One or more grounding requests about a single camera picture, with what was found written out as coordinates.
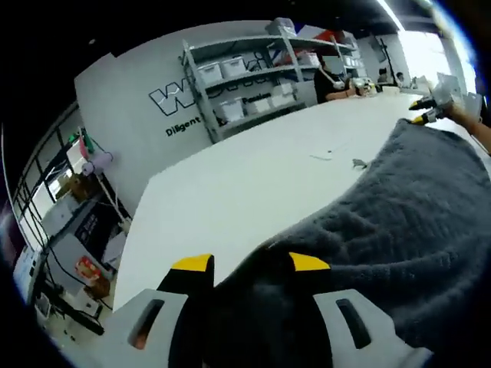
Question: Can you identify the black tripod stand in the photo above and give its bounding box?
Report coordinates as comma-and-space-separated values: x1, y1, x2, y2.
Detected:
378, 36, 397, 87

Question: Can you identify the small coloured flag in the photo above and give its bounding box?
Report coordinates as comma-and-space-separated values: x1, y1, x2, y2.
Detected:
77, 127, 96, 155

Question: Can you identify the ceiling light strip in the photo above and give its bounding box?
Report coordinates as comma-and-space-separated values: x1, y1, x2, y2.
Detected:
374, 0, 408, 32

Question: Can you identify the grey metal shelf rack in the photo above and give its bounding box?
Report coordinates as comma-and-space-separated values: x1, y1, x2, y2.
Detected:
179, 17, 364, 145

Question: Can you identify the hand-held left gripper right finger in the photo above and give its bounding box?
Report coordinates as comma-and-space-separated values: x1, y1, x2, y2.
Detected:
288, 251, 435, 368

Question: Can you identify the orange printed box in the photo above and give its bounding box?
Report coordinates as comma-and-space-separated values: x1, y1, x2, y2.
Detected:
74, 255, 104, 285

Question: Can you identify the grey towel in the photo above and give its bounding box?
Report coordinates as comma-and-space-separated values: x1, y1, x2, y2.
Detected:
203, 117, 491, 368

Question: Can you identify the purple roll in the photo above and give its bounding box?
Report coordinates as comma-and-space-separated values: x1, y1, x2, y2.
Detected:
80, 151, 115, 176

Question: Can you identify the row of white storage bins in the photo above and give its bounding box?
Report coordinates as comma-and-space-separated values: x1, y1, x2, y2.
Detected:
195, 17, 364, 124

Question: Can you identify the black sign board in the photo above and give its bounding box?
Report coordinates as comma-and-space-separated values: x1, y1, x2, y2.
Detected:
74, 202, 124, 262

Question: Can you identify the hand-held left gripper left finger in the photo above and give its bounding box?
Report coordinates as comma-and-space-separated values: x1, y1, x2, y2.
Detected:
109, 252, 215, 368

